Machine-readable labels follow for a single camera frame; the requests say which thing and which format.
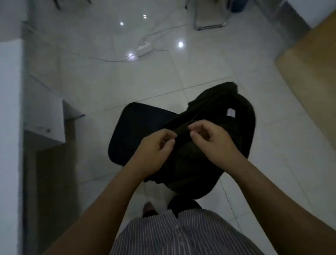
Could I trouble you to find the black chair seat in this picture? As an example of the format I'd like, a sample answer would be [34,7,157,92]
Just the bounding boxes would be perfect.
[108,102,179,167]

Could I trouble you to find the striped shirt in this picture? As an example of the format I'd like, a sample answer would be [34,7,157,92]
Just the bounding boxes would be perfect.
[110,208,264,255]

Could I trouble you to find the blue bin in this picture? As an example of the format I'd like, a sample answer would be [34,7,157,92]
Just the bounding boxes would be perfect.
[230,0,246,13]

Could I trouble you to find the person's foot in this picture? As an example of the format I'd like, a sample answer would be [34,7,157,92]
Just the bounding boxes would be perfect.
[142,201,158,217]

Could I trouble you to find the person's left forearm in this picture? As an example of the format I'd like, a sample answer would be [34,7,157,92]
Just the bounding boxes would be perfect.
[43,165,148,255]

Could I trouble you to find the dark chair legs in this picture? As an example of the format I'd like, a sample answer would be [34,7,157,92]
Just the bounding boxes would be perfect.
[53,0,93,11]

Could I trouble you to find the wooden table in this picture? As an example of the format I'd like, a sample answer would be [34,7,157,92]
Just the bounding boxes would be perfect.
[274,10,336,149]

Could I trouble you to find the dark trousers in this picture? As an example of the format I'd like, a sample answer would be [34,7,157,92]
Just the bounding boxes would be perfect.
[167,195,203,218]

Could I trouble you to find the white power strip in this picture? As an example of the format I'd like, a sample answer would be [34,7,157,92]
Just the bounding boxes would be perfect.
[136,42,153,57]

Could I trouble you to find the black garment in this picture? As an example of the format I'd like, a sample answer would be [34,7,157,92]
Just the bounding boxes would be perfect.
[144,82,257,200]

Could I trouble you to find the white power cable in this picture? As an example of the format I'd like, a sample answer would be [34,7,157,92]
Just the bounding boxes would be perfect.
[142,23,194,44]

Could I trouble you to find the white low desk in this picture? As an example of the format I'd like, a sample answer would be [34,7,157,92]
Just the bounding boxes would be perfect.
[24,76,85,145]

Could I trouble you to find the person's right hand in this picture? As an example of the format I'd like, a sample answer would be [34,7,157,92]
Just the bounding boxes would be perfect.
[188,119,249,175]

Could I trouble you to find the metal chair frame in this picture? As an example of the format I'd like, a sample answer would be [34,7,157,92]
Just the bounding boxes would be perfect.
[185,0,233,31]

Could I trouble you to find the thin white cable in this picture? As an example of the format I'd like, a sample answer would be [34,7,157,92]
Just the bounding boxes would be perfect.
[26,22,167,63]

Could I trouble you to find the person's right forearm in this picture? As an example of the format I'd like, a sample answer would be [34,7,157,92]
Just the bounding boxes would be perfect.
[228,158,336,255]

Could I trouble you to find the person's left hand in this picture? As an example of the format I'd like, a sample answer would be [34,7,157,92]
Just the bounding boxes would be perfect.
[125,129,178,182]

